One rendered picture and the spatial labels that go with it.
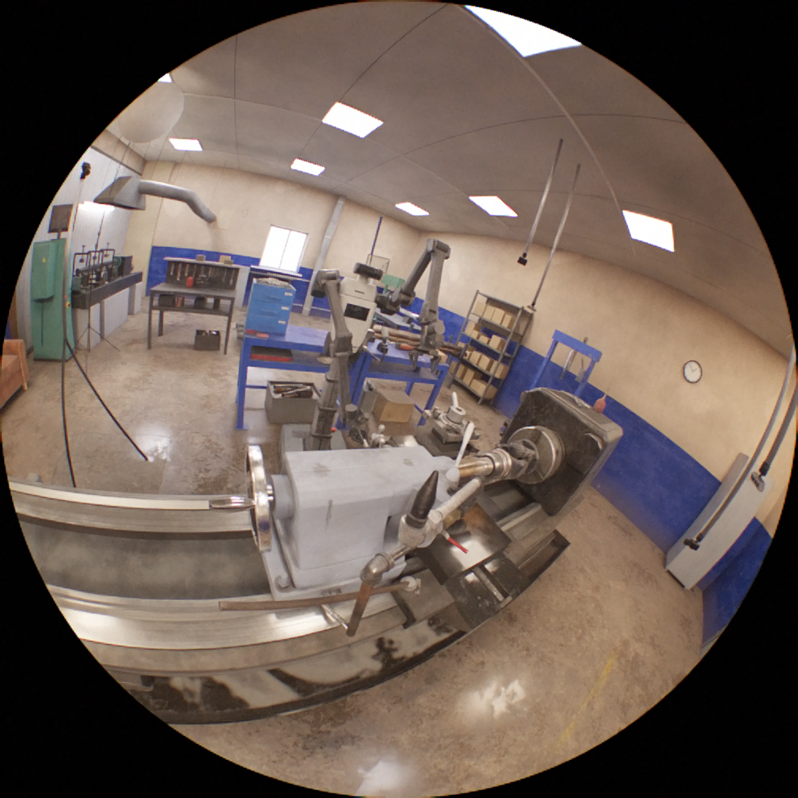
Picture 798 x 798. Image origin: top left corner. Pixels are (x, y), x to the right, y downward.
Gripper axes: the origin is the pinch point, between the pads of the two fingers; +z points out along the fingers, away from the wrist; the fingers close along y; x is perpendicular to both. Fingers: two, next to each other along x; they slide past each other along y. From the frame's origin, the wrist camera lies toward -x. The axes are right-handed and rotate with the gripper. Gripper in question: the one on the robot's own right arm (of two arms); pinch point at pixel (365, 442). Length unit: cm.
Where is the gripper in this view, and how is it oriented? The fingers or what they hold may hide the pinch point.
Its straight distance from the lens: 132.1
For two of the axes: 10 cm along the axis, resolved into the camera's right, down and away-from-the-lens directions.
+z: 4.9, 5.0, -7.1
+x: -5.0, 8.3, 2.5
